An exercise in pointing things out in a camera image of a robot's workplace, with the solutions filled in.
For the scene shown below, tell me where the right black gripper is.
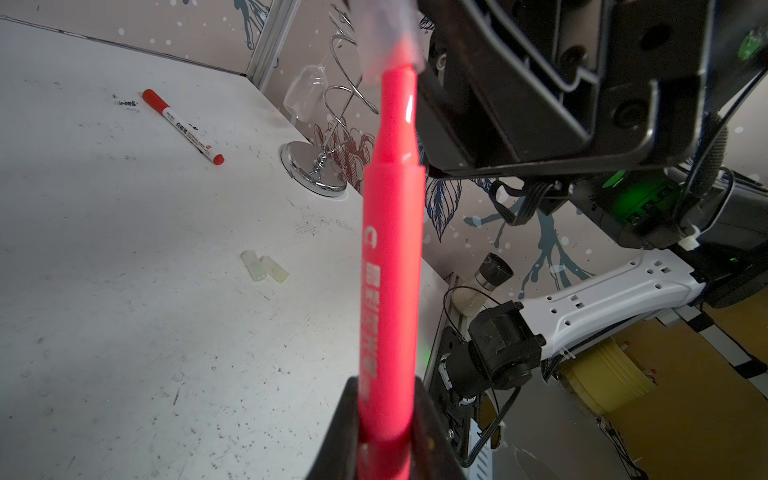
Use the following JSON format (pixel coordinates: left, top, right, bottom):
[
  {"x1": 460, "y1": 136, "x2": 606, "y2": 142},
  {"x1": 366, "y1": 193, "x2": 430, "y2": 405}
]
[{"x1": 417, "y1": 1, "x2": 767, "y2": 178}]

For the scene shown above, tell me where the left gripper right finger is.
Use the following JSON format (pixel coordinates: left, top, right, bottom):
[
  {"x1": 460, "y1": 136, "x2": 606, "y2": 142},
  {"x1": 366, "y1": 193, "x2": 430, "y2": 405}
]
[{"x1": 411, "y1": 377, "x2": 465, "y2": 480}]

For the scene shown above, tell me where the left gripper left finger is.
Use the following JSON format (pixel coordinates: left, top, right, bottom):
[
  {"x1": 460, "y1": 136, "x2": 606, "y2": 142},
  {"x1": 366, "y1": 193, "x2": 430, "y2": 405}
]
[{"x1": 307, "y1": 377, "x2": 359, "y2": 480}]

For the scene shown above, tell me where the translucent pen cap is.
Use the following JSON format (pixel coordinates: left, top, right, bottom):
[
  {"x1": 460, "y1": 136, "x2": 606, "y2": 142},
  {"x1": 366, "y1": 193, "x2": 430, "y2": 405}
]
[
  {"x1": 349, "y1": 0, "x2": 425, "y2": 85},
  {"x1": 261, "y1": 256, "x2": 289, "y2": 284},
  {"x1": 240, "y1": 250, "x2": 267, "y2": 282}
]

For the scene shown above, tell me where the pink pen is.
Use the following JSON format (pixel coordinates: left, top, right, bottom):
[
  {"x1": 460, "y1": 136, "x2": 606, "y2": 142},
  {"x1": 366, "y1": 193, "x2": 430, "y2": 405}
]
[{"x1": 357, "y1": 67, "x2": 425, "y2": 479}]

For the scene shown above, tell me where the white marker pen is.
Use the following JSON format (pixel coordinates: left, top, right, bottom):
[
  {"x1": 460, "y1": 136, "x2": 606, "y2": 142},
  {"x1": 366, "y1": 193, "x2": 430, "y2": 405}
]
[{"x1": 161, "y1": 107, "x2": 225, "y2": 166}]

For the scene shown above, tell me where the red marker cap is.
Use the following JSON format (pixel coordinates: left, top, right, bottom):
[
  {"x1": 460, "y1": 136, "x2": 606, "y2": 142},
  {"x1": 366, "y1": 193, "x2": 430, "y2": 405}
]
[{"x1": 142, "y1": 89, "x2": 169, "y2": 115}]

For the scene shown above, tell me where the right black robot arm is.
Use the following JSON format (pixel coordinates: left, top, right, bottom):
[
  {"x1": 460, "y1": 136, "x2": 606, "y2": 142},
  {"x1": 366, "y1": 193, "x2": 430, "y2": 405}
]
[{"x1": 417, "y1": 1, "x2": 767, "y2": 402}]

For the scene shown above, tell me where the right jar black lid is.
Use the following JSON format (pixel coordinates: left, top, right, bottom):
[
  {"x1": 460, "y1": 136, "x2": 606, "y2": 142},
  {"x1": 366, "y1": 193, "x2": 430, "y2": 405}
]
[{"x1": 450, "y1": 253, "x2": 513, "y2": 319}]

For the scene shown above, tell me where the yellow filament spool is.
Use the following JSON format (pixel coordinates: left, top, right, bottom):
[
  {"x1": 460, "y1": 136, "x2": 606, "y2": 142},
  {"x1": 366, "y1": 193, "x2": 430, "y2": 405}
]
[{"x1": 560, "y1": 338, "x2": 657, "y2": 416}]

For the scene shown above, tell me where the chrome spiral glass holder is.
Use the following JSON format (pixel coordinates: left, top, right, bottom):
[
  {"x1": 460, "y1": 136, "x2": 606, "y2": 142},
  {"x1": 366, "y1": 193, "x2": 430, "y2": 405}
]
[{"x1": 280, "y1": 4, "x2": 379, "y2": 198}]

